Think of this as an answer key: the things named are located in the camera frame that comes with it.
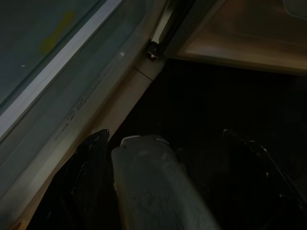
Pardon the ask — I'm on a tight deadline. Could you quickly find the black fridge door hinge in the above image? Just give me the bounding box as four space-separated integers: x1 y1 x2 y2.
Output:
145 40 166 61

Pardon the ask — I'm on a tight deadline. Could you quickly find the grey fridge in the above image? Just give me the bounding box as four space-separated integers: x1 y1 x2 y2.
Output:
0 0 173 230

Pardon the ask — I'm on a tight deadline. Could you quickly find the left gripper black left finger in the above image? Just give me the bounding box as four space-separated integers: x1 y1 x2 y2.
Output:
47 128 122 230

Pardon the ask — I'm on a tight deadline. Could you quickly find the glass fridge shelf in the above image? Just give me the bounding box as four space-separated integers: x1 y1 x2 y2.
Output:
0 0 128 142

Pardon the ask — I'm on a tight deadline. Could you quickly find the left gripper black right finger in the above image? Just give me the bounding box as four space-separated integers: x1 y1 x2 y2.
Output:
222 128 307 230

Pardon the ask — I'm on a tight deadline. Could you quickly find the grey robot foot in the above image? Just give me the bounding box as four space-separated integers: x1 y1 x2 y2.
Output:
110 134 223 230

